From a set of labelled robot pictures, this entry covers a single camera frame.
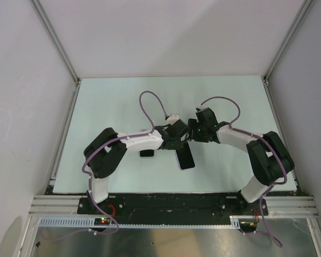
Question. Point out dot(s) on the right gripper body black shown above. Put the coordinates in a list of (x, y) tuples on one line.
[(200, 135)]

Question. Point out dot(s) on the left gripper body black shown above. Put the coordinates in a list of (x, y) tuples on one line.
[(176, 144)]

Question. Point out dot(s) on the white phone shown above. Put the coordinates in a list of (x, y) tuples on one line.
[(146, 154)]

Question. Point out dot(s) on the purple phone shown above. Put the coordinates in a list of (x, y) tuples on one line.
[(187, 168)]

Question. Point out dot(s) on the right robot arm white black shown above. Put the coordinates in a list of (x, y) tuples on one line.
[(269, 158)]

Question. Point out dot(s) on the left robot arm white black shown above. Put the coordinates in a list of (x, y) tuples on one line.
[(106, 151)]

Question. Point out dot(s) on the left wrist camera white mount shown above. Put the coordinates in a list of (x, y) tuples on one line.
[(172, 119)]

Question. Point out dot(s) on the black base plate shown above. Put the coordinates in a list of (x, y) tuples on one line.
[(173, 208)]

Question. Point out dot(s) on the white slotted cable duct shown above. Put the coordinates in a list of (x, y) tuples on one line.
[(100, 222)]

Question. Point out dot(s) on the aluminium frame rail front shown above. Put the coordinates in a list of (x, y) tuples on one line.
[(278, 206)]

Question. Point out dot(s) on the right aluminium corner post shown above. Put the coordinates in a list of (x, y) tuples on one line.
[(288, 38)]

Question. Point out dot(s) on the aluminium corner post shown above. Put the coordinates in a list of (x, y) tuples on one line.
[(288, 38), (52, 34)]

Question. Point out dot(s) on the left aluminium corner post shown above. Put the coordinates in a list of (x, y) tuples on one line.
[(52, 34)]

